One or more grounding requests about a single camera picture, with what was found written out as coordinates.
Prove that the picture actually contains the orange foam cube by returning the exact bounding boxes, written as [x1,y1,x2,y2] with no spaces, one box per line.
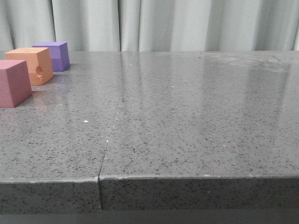
[5,47,53,85]

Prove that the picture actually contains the purple foam cube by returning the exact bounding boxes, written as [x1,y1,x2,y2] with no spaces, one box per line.
[32,42,70,72]

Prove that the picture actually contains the grey curtain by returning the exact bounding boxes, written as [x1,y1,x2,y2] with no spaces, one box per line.
[0,0,299,51]

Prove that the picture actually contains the pink foam cube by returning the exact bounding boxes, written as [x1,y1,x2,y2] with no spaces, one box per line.
[0,60,32,108]

